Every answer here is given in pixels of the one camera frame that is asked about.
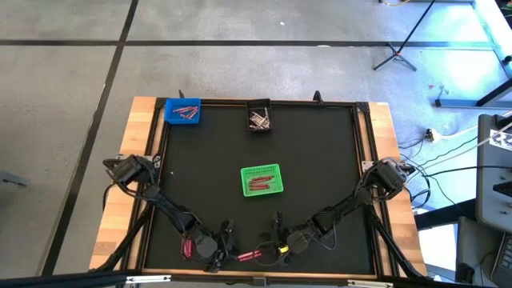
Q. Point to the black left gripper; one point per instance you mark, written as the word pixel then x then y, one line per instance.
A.
pixel 227 244

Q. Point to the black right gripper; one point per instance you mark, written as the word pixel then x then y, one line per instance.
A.
pixel 278 236

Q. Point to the green plastic basket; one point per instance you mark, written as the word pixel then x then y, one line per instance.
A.
pixel 262 193

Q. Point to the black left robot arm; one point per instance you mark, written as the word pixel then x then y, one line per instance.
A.
pixel 172 212

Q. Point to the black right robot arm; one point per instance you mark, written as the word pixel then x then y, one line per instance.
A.
pixel 340 210

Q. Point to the yellow tape tag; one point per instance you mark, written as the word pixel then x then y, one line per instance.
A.
pixel 283 249

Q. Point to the black table mat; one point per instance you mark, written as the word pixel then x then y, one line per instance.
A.
pixel 224 152

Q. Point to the black plastic basket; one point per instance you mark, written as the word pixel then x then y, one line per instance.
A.
pixel 259 105

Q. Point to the blue plastic basket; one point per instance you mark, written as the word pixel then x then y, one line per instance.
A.
pixel 176 119

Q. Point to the black metal bar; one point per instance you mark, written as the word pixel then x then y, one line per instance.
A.
pixel 444 215

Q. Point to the black rig beam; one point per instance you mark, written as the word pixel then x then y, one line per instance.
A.
pixel 60 280

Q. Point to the low grey box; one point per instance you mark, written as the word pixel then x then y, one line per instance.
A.
pixel 476 248

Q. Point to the grey equipment cabinet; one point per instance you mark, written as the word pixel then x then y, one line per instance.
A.
pixel 490 192

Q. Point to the black tripod stand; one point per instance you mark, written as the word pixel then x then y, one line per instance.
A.
pixel 396 53

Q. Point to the grey floor object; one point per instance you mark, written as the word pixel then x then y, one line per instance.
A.
pixel 10 178

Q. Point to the white marker label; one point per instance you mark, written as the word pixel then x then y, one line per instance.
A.
pixel 502 140

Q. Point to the silver metal bracket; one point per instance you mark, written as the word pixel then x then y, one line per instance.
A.
pixel 148 279
pixel 370 284

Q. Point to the small black clamp post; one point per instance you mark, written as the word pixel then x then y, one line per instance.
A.
pixel 317 97
pixel 181 95

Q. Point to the black aluminium table frame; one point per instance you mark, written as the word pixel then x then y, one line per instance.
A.
pixel 362 108

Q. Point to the dark metal desk frame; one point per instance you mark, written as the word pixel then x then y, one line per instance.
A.
pixel 460 104

